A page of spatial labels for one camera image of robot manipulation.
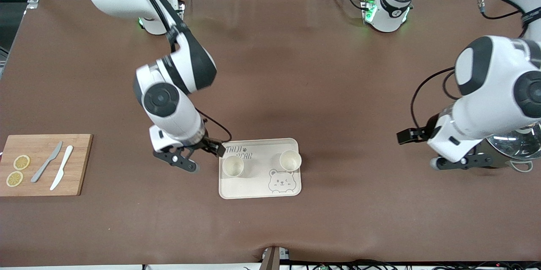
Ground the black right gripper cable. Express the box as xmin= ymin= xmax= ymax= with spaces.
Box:
xmin=196 ymin=109 xmax=233 ymax=143

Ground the brown table cover mat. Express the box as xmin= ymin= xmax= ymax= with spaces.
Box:
xmin=0 ymin=0 xmax=541 ymax=267

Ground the wooden cutting board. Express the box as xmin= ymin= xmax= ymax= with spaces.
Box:
xmin=0 ymin=134 xmax=93 ymax=197

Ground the white plastic knife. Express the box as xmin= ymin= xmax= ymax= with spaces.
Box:
xmin=50 ymin=145 xmax=74 ymax=191

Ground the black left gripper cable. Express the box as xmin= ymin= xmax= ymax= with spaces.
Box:
xmin=410 ymin=66 xmax=458 ymax=132

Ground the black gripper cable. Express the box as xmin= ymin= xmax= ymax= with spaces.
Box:
xmin=410 ymin=66 xmax=458 ymax=132
xmin=196 ymin=109 xmax=233 ymax=143

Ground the beige bear print tray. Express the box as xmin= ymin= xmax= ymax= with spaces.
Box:
xmin=219 ymin=138 xmax=302 ymax=199

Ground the white IKEA cup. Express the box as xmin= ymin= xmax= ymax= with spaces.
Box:
xmin=279 ymin=150 xmax=303 ymax=173
xmin=222 ymin=155 xmax=245 ymax=178

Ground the grey plastic knife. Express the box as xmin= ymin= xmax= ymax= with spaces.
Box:
xmin=30 ymin=141 xmax=63 ymax=183

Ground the grey mount bracket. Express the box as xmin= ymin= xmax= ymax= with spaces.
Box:
xmin=261 ymin=246 xmax=291 ymax=270

